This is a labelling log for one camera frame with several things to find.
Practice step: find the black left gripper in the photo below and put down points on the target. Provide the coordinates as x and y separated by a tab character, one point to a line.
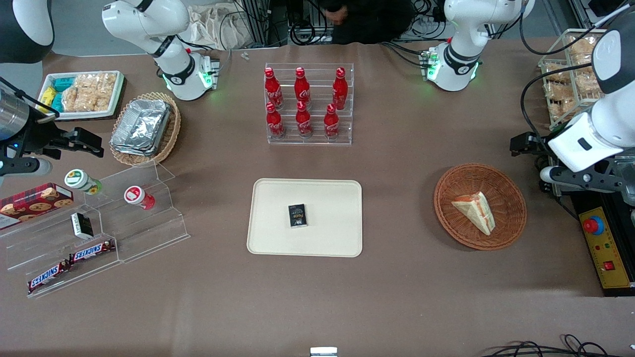
535	144

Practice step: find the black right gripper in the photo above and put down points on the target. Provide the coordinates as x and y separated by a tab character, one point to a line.
40	138

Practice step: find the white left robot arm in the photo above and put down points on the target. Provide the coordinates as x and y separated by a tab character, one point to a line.
461	29

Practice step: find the white rectangular snack tray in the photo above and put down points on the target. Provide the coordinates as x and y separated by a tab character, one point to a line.
79	115

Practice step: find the wrapped triangle sandwich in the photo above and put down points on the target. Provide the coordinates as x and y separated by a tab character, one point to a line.
476	210

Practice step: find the light tan wicker basket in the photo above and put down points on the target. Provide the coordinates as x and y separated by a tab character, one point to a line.
171	134

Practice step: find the brown wicker basket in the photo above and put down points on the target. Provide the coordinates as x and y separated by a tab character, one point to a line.
446	208

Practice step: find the beige plastic tray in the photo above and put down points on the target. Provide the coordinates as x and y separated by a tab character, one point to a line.
327	238

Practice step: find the green lid sunflower cup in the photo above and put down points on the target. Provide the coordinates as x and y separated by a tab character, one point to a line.
79	179

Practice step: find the teal snack packet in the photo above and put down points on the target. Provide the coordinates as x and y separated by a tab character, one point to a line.
57	101
63	83

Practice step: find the clear pack of rice crackers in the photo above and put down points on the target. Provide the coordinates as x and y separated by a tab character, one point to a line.
79	96
105	89

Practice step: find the yellow snack packet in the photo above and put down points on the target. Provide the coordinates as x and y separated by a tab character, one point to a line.
47	95

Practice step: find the wrapped pastry pack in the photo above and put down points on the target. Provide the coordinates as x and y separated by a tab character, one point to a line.
558	72
560	99
586	82
581	47

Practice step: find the red tartan cookie box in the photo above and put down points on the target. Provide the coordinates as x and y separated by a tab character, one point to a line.
34	203

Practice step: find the black equipment base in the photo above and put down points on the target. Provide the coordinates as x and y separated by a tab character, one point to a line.
578	203

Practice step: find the stack of foil containers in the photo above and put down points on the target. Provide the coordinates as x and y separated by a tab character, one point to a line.
141	126

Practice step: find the small black box white side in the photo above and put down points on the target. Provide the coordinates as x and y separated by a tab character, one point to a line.
82	225

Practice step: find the red lid strawberry cup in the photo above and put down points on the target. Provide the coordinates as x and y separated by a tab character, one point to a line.
136	196

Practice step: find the brown snickers bar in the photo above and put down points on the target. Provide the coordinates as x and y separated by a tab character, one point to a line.
48	276
92	251

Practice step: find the clear acrylic stepped stand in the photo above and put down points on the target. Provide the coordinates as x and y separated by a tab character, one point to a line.
30	248
158	233

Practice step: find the yellow emergency stop box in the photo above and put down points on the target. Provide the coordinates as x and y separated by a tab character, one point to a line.
612	253

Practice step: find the beige cloth bag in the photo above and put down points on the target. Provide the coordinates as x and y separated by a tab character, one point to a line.
218	27

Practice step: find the red cola bottle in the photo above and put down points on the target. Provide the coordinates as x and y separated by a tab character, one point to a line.
303	121
273	89
340	89
275	123
302	88
331	123

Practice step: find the person in black clothes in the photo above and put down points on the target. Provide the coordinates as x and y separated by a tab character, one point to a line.
372	20

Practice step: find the clear acrylic bottle rack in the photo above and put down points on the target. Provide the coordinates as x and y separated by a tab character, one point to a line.
317	141

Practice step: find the small black box gold print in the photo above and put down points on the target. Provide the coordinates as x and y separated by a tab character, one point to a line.
297	216

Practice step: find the small white device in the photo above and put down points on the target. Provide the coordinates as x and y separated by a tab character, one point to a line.
323	352

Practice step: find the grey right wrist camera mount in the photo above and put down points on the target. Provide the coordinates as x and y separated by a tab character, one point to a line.
25	167

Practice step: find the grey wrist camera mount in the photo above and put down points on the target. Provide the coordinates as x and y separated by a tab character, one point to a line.
25	167
580	179

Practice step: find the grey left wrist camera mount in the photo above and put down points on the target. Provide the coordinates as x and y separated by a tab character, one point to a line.
580	179

